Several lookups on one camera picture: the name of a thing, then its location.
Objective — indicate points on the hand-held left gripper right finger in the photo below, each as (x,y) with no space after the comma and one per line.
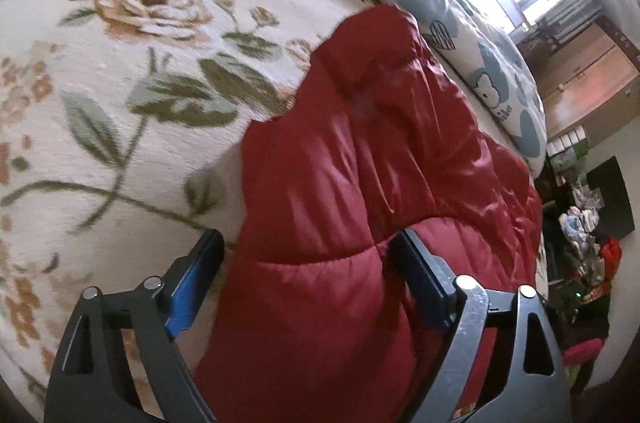
(425,283)

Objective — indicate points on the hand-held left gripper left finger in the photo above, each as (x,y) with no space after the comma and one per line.
(187,288)

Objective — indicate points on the red quilted jacket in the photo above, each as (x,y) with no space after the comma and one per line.
(360,163)

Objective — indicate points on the pile of pale clothes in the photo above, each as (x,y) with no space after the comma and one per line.
(580,223)

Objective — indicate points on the red cloth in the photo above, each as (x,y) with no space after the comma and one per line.
(611,258)

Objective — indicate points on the floral blanket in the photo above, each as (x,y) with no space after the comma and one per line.
(150,103)

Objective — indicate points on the row of green white boxes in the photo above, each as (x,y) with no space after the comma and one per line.
(567,145)

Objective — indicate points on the black board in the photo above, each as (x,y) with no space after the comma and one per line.
(610,198)

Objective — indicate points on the wooden wardrobe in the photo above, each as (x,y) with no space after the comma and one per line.
(585,73)

